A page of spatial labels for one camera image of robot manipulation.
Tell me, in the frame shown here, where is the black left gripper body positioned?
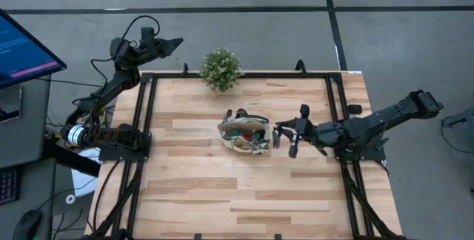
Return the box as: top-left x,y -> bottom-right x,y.
136,27 -> 170,63

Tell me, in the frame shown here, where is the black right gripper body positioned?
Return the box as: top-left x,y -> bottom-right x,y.
287,103 -> 324,159

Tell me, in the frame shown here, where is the black computer mouse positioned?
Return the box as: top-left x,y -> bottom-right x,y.
13,209 -> 44,240

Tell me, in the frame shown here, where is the computer monitor blue screen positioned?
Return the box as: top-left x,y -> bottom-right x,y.
0,8 -> 68,90

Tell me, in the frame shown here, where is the grey monitor stand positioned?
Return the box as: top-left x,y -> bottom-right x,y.
0,84 -> 23,123

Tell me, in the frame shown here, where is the black keyboard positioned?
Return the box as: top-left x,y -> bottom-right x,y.
0,167 -> 20,204

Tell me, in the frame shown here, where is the black curved floor cable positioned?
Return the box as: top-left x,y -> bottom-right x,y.
439,116 -> 474,156

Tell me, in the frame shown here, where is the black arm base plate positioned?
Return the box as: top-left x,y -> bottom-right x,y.
98,132 -> 152,161
331,131 -> 387,161

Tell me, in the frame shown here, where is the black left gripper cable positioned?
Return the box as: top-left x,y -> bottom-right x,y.
90,14 -> 161,85

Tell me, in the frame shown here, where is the thin black floor cable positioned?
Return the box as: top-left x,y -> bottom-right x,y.
36,78 -> 93,87

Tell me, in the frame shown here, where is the small green potted plant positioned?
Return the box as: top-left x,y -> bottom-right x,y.
199,47 -> 244,93

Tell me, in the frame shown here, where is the black aluminium table frame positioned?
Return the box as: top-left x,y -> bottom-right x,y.
87,70 -> 408,240

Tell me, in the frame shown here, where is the white paper sheet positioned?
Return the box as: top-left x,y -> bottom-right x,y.
70,147 -> 101,197

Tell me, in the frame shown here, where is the black desk support beam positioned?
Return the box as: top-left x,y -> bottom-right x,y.
42,145 -> 101,178

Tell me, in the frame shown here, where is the cream canvas green-trimmed gardening bag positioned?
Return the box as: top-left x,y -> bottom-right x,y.
217,108 -> 273,156

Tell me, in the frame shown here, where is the grey stand foot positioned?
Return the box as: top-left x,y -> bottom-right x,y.
442,107 -> 474,129

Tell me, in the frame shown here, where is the thick black power cable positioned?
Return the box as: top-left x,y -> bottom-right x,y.
91,159 -> 124,233

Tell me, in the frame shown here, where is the grey desk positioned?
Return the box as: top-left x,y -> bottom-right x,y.
0,75 -> 57,240

